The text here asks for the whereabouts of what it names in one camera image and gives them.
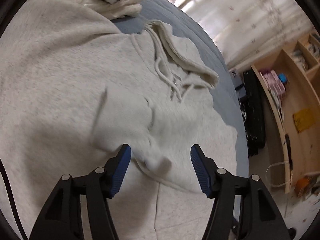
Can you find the light grey zip hoodie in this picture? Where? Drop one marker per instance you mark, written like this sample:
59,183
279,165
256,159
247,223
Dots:
74,88

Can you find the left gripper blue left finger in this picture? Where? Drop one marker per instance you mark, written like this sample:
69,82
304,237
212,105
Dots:
115,170

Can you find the white cardboard box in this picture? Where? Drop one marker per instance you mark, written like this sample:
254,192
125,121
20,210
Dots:
236,79

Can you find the cream satin folded garment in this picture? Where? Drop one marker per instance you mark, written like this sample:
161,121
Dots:
119,9

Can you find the wooden desk shelf unit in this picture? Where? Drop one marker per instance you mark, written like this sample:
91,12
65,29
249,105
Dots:
289,80

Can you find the white floral curtain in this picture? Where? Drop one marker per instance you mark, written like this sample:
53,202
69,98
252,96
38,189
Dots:
245,30

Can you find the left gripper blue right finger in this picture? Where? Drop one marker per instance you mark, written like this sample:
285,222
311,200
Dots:
205,169

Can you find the yellow sticky paper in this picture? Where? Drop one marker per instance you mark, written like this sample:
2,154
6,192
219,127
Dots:
305,119

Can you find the blue fleece bed blanket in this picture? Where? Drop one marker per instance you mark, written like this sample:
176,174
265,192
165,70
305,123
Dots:
200,55

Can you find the pink drawer organizer box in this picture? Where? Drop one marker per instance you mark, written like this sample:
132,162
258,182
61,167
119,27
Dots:
274,84

